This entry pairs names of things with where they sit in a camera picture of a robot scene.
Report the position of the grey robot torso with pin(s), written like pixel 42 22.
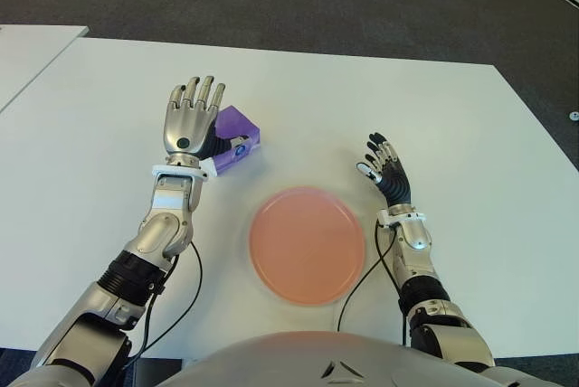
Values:
pixel 316 360

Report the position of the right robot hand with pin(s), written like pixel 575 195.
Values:
pixel 398 185

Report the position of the purple tissue pack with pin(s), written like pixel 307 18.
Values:
pixel 237 125

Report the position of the white side table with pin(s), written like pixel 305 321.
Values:
pixel 31 57

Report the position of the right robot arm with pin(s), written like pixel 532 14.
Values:
pixel 420 269

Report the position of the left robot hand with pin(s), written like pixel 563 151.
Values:
pixel 185 127

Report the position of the pink round plate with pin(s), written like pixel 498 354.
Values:
pixel 307 247

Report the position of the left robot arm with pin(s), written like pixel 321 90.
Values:
pixel 158 233

